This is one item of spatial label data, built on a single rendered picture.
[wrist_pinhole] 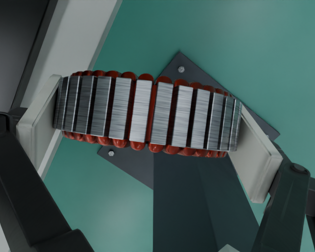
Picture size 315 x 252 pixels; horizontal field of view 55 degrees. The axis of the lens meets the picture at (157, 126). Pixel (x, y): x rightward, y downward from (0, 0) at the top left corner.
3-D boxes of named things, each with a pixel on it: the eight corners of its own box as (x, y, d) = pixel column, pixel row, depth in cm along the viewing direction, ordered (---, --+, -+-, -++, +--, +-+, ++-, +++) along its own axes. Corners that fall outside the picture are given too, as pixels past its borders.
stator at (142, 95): (38, 52, 13) (26, 139, 13) (282, 90, 14) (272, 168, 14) (74, 86, 24) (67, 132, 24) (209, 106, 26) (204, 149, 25)
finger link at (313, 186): (294, 192, 13) (354, 199, 14) (255, 136, 18) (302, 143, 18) (282, 217, 14) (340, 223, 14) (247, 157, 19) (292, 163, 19)
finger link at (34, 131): (33, 182, 14) (16, 181, 14) (61, 117, 20) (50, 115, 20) (33, 126, 13) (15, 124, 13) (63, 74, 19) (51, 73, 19)
